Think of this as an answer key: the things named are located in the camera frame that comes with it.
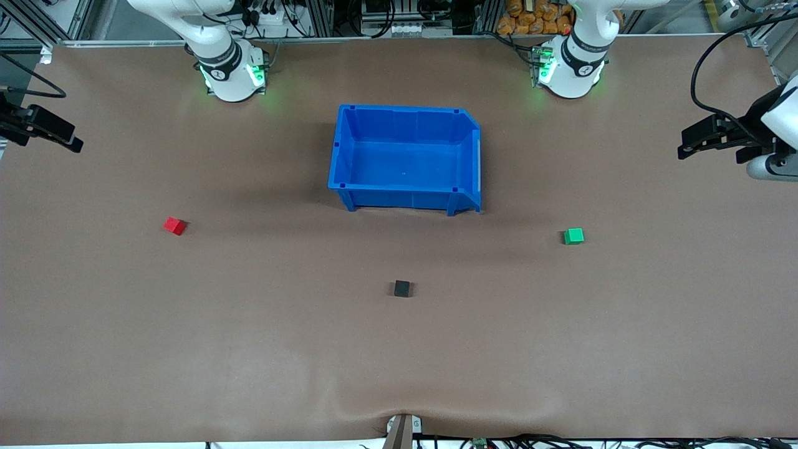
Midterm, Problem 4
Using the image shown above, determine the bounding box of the grey round machine part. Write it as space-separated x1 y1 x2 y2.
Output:
717 0 769 33

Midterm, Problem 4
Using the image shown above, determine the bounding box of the orange packaged goods pile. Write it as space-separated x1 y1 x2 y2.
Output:
497 0 574 36

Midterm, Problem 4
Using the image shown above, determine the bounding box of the white power strip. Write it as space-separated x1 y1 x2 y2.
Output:
240 0 294 27

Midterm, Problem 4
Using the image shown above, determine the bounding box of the brown table mat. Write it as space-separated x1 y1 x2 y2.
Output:
0 34 798 445

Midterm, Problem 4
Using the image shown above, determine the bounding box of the blue plastic storage bin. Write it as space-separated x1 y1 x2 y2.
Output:
328 104 483 216

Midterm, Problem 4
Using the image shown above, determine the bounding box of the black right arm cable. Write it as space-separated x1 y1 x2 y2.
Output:
0 55 67 99

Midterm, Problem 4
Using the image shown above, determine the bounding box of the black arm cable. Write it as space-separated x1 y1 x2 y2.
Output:
691 12 798 128
0 55 67 99

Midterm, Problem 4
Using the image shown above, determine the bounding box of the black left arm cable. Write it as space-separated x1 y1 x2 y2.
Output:
691 12 798 128

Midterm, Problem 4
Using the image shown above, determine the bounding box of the aluminium frame rail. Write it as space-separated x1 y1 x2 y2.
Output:
745 0 798 85
0 0 94 47

